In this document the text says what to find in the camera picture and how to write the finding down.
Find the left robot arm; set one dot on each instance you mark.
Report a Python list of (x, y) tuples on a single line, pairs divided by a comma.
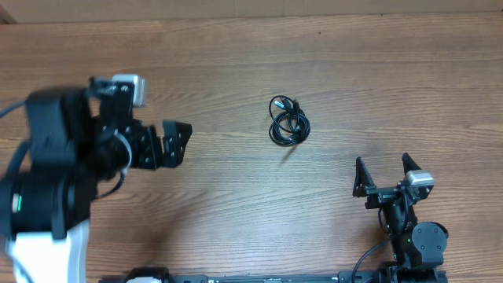
[(79, 136)]

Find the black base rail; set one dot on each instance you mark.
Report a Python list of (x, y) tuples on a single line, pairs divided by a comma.
[(161, 274)]

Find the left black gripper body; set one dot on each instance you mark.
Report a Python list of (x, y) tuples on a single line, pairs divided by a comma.
[(144, 152)]

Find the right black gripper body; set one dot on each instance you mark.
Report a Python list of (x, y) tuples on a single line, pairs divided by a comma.
[(379, 196)]

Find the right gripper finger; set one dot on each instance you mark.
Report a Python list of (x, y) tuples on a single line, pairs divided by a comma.
[(409, 164), (363, 182)]

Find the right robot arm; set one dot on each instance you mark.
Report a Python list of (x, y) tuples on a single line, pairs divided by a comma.
[(418, 246)]

